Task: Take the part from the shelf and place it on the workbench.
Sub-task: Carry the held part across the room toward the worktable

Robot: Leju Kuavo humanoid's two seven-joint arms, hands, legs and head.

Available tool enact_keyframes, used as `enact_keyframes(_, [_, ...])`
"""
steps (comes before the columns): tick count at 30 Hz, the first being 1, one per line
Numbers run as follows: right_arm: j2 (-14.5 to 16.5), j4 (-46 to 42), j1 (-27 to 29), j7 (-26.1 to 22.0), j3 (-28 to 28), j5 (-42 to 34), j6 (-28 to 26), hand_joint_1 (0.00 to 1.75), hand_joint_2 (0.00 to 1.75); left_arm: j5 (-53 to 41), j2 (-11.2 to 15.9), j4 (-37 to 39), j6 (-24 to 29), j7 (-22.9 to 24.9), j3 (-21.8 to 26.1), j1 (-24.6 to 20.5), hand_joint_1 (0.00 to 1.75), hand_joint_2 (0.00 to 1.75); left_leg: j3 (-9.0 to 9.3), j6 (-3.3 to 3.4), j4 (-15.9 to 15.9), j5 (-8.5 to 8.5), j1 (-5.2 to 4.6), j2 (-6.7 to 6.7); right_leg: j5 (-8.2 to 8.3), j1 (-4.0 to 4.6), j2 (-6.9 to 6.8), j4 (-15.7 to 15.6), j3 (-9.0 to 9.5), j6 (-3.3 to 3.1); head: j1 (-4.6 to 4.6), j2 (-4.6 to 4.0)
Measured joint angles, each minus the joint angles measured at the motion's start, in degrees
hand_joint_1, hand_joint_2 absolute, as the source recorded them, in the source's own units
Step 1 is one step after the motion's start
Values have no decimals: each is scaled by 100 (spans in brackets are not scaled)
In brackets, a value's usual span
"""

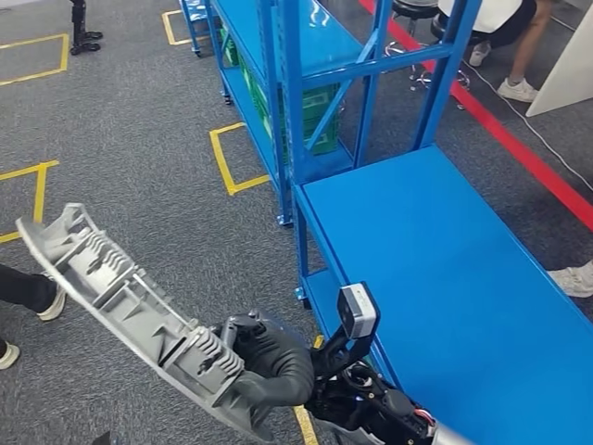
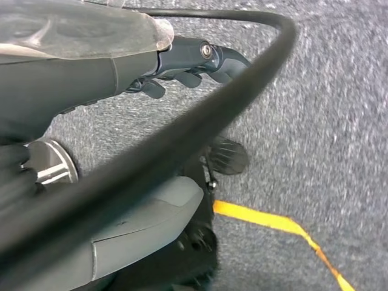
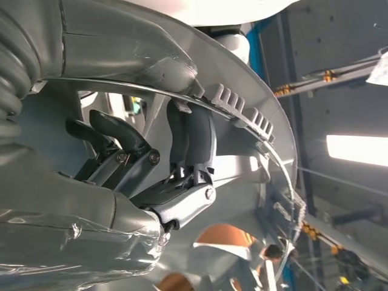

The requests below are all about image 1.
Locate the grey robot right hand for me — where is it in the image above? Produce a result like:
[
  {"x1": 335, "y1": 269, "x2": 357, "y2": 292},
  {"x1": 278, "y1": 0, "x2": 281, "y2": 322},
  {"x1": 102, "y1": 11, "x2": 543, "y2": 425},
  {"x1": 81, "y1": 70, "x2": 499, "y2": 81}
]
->
[{"x1": 212, "y1": 310, "x2": 318, "y2": 431}]

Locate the grey plastic wheel hubcap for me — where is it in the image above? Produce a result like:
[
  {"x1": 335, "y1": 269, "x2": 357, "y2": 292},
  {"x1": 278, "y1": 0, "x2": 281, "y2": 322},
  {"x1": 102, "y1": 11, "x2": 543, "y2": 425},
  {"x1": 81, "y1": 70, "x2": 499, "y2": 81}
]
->
[{"x1": 16, "y1": 202, "x2": 279, "y2": 445}]

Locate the low blue metal shelf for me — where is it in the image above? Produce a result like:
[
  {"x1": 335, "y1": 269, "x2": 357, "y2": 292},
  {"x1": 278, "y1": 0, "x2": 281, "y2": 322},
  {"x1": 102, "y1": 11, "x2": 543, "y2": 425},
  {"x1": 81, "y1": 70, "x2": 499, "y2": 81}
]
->
[{"x1": 292, "y1": 145, "x2": 593, "y2": 445}]

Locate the yellow floor tape strip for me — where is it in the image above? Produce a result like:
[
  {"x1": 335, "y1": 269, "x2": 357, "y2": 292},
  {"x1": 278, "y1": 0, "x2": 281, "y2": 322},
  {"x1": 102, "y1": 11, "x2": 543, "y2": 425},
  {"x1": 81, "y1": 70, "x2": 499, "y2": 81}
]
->
[{"x1": 292, "y1": 334, "x2": 325, "y2": 445}]

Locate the tall blue metal rack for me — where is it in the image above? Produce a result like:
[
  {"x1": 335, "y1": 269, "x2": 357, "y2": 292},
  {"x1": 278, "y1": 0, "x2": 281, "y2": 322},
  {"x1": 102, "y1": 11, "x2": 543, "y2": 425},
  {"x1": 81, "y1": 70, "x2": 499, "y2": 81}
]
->
[{"x1": 204, "y1": 0, "x2": 483, "y2": 228}]

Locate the green plastic crate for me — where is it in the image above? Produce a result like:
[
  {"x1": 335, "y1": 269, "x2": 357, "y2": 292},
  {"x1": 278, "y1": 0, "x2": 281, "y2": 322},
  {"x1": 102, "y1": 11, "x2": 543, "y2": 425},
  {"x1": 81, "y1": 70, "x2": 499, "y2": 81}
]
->
[
  {"x1": 238, "y1": 55, "x2": 279, "y2": 146},
  {"x1": 219, "y1": 25, "x2": 242, "y2": 68},
  {"x1": 301, "y1": 83, "x2": 341, "y2": 158}
]

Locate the red floor tape line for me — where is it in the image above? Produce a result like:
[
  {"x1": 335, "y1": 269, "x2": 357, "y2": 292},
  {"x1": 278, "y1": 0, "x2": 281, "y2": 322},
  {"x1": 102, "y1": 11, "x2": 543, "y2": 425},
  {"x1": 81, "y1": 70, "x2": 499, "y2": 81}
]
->
[{"x1": 358, "y1": 0, "x2": 593, "y2": 234}]

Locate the small blue metal cart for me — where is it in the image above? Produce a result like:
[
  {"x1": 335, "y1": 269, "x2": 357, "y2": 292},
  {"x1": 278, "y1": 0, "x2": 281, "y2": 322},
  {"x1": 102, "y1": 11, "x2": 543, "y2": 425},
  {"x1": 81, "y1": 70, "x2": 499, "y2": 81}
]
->
[{"x1": 179, "y1": 0, "x2": 210, "y2": 58}]

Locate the seated person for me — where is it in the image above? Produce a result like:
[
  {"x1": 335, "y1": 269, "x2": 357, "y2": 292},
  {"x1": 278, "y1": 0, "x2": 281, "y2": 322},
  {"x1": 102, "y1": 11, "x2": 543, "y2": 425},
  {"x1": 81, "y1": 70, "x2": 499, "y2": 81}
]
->
[
  {"x1": 437, "y1": 0, "x2": 555, "y2": 105},
  {"x1": 548, "y1": 260, "x2": 593, "y2": 299}
]

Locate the black stool chrome base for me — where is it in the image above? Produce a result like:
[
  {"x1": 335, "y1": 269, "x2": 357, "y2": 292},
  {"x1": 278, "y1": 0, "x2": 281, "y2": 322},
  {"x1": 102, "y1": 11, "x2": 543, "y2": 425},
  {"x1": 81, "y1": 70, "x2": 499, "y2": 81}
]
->
[
  {"x1": 410, "y1": 15, "x2": 472, "y2": 112},
  {"x1": 383, "y1": 0, "x2": 438, "y2": 81}
]

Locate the person with black shoes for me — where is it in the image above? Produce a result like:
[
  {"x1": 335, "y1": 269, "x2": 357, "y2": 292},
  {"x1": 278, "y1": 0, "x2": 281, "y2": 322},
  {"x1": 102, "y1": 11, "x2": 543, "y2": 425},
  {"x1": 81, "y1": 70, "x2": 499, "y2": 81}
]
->
[{"x1": 69, "y1": 0, "x2": 103, "y2": 57}]

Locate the white desk panel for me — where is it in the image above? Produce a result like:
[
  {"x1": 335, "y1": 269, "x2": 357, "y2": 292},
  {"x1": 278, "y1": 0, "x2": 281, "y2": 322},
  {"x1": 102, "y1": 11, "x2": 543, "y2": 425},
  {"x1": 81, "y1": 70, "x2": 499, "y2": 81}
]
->
[{"x1": 525, "y1": 0, "x2": 593, "y2": 118}]

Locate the thin white floor cable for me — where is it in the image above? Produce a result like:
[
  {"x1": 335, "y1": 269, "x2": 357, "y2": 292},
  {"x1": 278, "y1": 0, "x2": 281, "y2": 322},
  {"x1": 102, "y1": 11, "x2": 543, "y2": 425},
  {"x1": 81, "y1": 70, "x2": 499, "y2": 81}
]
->
[{"x1": 463, "y1": 61, "x2": 593, "y2": 177}]

